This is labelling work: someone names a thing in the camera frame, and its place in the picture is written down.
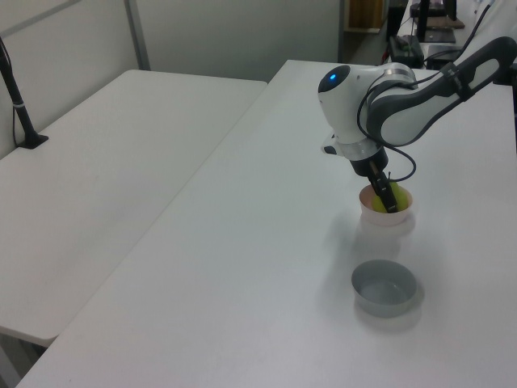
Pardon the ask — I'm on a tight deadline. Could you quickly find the brown board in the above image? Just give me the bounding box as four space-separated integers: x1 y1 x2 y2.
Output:
427 15 466 30

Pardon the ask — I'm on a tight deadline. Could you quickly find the black green device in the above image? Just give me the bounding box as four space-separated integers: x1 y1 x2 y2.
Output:
389 35 424 65

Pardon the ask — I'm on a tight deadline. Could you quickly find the black camera stand with base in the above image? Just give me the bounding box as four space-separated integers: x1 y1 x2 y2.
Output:
0 36 50 150

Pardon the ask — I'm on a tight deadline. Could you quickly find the white side table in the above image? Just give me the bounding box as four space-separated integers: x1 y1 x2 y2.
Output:
0 69 270 352

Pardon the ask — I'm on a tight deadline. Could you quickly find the grey bowl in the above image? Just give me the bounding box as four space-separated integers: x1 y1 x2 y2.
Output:
350 259 418 319

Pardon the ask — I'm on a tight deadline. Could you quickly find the pink bowl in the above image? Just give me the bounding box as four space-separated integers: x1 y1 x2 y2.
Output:
358 184 414 228

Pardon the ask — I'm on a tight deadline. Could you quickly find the green pear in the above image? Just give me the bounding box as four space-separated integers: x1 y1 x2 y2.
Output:
371 171 409 213

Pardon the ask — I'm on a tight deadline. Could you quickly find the thin black stand cable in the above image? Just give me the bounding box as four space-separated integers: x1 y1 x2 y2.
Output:
0 38 22 147

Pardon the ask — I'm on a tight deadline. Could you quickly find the black monitor stand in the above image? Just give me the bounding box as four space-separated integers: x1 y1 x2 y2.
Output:
416 0 458 44

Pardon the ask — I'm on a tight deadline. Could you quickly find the black electronics box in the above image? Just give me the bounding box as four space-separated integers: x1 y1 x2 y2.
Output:
422 44 464 70

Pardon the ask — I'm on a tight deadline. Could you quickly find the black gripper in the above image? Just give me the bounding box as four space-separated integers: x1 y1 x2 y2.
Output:
349 146 400 214

